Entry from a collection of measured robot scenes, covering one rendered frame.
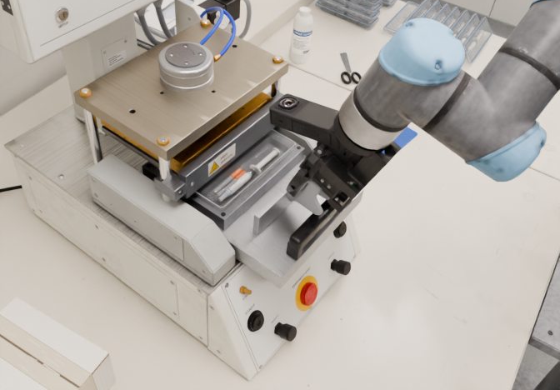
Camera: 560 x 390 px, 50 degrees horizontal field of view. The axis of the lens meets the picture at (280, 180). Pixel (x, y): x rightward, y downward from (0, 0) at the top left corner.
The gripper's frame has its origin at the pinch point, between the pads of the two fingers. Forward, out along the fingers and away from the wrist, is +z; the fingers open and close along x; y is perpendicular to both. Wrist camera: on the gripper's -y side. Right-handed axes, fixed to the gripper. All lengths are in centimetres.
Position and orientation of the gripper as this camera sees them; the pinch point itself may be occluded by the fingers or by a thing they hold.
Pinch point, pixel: (292, 192)
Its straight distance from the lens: 87.8
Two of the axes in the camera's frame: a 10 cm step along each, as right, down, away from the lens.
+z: -3.5, 4.9, 8.0
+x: 6.0, -5.4, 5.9
